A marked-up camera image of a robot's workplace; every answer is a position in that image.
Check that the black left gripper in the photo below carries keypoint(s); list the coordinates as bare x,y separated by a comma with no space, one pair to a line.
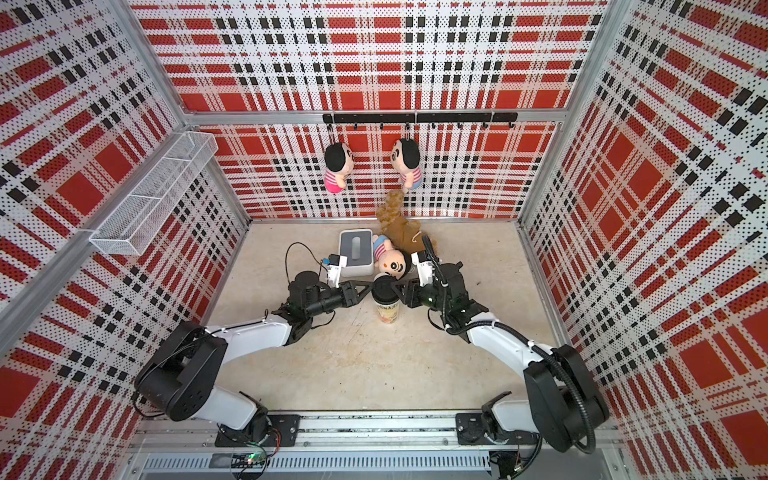
350,294

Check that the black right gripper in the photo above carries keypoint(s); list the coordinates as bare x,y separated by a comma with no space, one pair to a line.
406,299

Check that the black plastic cup lid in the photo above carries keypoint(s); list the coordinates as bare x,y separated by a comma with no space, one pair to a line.
384,290

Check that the paper milk tea cup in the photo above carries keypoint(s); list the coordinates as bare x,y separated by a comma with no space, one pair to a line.
388,312

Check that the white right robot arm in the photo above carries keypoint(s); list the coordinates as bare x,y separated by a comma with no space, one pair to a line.
565,404

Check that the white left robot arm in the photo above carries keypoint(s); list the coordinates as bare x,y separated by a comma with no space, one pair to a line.
180,380

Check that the plush doll lying on table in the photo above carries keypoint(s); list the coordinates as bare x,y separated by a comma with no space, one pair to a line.
388,259

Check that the brown plush teddy bear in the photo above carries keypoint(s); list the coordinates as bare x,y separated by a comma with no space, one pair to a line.
403,234

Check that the pink hanging plush doll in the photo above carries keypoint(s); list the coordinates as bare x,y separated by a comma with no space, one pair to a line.
339,164

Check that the blue striped hanging plush doll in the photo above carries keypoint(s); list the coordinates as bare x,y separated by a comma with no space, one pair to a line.
406,160

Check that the green circuit board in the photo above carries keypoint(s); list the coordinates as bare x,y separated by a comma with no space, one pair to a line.
249,460

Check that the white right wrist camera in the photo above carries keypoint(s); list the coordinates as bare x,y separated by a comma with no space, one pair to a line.
424,267

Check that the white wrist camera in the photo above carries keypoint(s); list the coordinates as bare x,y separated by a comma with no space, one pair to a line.
334,265
424,267

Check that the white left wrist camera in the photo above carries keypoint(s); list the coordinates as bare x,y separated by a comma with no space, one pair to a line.
334,265

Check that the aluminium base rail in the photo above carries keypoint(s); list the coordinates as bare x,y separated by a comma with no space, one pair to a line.
371,444

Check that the black wall hook rail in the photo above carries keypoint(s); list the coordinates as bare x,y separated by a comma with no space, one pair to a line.
430,118

